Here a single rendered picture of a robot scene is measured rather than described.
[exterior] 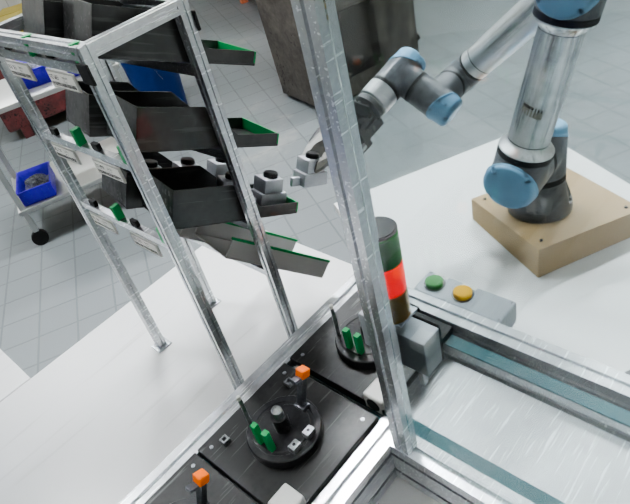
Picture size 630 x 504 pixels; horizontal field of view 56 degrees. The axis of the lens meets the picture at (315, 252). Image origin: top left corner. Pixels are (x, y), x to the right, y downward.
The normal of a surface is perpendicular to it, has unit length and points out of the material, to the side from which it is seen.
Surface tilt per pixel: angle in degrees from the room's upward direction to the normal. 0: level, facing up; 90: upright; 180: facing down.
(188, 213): 90
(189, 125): 90
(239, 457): 0
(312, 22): 90
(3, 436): 0
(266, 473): 0
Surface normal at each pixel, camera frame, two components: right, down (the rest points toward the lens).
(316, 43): -0.65, 0.58
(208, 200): 0.61, 0.39
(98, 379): -0.21, -0.76
